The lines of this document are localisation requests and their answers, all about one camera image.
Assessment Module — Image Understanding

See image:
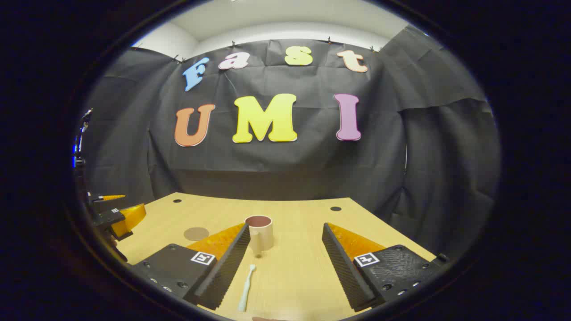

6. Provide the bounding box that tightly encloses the black backdrop cloth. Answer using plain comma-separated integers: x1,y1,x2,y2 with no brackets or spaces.
83,25,502,257

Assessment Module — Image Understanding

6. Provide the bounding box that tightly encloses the beige cup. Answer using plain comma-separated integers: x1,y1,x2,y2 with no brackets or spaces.
244,215,274,258

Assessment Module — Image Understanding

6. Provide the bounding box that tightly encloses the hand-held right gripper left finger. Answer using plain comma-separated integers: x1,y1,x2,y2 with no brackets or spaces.
131,222,251,311

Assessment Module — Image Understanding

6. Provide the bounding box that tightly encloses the wooden desktop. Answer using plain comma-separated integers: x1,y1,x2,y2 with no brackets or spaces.
115,192,438,321

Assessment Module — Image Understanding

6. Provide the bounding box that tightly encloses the white toothbrush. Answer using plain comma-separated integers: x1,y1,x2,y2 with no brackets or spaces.
238,264,257,313

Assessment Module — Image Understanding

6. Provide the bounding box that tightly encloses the brown round coaster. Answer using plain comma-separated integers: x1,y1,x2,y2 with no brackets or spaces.
184,227,210,242

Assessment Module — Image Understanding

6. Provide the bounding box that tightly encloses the dark stand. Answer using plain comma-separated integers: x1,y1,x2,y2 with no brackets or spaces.
73,108,93,179

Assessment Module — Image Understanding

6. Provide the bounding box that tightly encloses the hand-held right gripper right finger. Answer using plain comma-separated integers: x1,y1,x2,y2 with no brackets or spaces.
321,222,450,313

